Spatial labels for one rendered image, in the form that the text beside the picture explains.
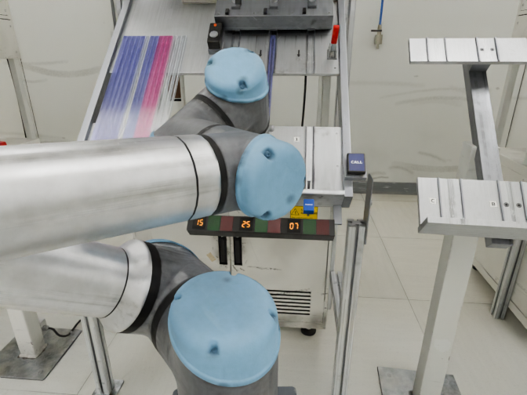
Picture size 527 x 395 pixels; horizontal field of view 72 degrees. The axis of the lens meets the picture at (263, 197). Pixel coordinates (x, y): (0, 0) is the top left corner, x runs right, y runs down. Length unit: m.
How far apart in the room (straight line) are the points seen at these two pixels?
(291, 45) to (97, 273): 0.89
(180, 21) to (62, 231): 1.07
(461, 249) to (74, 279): 0.87
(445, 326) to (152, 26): 1.23
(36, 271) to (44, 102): 3.01
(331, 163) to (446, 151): 2.19
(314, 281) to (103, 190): 1.13
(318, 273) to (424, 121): 1.86
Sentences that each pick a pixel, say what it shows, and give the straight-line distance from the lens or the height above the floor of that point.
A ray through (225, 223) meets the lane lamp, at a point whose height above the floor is 0.66.
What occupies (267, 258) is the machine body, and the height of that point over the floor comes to 0.36.
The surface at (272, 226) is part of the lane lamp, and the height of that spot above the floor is 0.66.
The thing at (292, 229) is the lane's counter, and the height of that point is 0.65.
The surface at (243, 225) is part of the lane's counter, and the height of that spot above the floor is 0.66.
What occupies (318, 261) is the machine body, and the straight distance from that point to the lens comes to 1.30.
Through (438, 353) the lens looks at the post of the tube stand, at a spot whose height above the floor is 0.24.
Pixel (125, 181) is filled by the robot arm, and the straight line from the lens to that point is 0.27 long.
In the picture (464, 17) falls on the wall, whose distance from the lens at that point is 2.97.
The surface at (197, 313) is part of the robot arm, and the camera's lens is 0.40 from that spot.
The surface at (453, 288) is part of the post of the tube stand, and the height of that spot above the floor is 0.46.
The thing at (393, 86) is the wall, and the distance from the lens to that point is 2.85.
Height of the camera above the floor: 1.02
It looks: 21 degrees down
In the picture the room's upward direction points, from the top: straight up
